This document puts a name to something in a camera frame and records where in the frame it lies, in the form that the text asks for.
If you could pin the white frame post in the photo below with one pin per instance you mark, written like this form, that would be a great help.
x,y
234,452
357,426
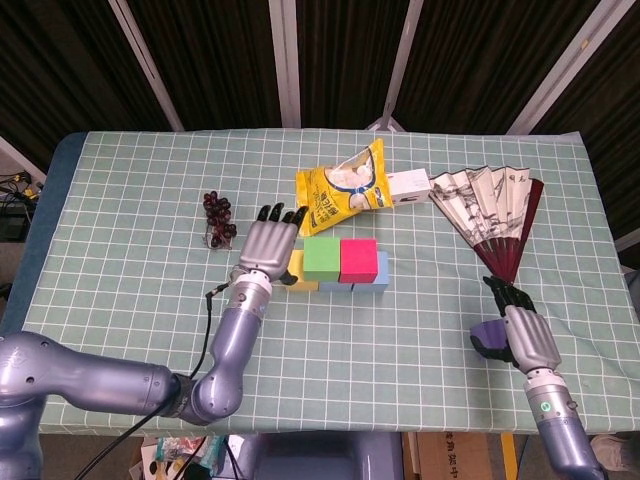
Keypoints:
x,y
20,157
285,65
145,65
568,65
400,65
629,243

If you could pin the black equipment box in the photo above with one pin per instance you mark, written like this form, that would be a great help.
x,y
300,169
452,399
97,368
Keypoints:
x,y
12,225

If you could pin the dark pleated curtain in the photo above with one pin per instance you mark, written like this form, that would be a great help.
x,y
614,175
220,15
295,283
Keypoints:
x,y
220,60

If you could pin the brown cardboard box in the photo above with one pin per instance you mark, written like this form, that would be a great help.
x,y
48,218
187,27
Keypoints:
x,y
450,460

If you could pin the pink-red foam cube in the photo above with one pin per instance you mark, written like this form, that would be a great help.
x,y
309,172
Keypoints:
x,y
357,257

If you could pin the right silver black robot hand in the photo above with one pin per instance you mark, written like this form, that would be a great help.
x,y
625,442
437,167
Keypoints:
x,y
530,335

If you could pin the yellow foam cube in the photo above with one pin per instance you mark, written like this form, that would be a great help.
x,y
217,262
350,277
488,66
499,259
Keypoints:
x,y
300,280

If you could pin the green foam cube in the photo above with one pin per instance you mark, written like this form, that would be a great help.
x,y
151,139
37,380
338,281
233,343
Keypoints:
x,y
322,257

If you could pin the dark red grape bunch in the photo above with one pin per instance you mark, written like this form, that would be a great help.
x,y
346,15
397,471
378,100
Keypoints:
x,y
217,215

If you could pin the small white cardboard box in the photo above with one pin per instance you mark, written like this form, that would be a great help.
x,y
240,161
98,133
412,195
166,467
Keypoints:
x,y
412,185

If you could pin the blue table cover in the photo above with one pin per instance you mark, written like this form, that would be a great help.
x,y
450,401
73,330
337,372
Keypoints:
x,y
45,210

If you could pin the yellow snack bag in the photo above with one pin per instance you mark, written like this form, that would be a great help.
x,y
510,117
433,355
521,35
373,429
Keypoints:
x,y
325,195

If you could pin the purple foam cube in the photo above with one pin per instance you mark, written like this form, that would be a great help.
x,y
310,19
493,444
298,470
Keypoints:
x,y
492,332

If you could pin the painted paper folding fan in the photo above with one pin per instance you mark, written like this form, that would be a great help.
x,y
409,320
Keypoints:
x,y
480,205

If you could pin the blue-grey robot torso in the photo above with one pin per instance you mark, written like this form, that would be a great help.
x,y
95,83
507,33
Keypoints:
x,y
320,457

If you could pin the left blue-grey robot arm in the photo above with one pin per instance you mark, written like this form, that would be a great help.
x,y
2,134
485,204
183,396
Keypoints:
x,y
230,340

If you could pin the green checked tablecloth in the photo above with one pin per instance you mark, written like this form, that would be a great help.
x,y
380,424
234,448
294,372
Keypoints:
x,y
350,380

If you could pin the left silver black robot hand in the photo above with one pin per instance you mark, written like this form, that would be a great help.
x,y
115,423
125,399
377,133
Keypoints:
x,y
267,247

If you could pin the light blue foam cube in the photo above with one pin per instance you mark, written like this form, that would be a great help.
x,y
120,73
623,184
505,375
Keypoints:
x,y
375,282
335,286

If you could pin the printed plastic bags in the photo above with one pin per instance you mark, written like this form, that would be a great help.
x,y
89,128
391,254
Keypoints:
x,y
170,455

